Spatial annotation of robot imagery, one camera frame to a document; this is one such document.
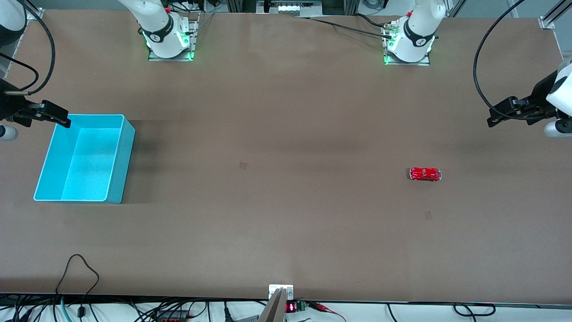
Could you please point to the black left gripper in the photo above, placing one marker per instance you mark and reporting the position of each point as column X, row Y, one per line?
column 537, row 104

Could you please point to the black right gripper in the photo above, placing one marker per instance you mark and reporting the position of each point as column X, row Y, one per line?
column 10, row 108

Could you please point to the red beetle toy car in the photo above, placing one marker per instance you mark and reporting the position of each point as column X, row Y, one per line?
column 425, row 174

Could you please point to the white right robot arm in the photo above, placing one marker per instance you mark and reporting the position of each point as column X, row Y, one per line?
column 156, row 18

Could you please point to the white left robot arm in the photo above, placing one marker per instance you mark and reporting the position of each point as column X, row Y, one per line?
column 418, row 27

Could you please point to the blue plastic box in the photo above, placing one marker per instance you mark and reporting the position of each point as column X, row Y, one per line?
column 89, row 161

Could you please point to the black orange power strip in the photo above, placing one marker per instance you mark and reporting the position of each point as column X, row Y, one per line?
column 172, row 316

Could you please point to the green terminal block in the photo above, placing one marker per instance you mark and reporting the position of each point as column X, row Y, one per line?
column 301, row 306

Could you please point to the red digit display module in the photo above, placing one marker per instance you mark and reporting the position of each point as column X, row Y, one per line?
column 291, row 307

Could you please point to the aluminium corner bracket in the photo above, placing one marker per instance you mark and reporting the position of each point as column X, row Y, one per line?
column 547, row 23
column 35, row 14

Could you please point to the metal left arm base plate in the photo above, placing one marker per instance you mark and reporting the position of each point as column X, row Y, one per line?
column 407, row 63

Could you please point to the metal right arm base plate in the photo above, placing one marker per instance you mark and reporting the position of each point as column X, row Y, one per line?
column 172, row 58

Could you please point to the aluminium frame with light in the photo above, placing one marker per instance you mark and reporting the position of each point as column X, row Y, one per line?
column 290, row 6

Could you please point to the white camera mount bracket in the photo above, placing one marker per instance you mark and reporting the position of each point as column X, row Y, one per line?
column 288, row 290

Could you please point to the aluminium camera post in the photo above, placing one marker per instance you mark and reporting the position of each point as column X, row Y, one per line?
column 273, row 308

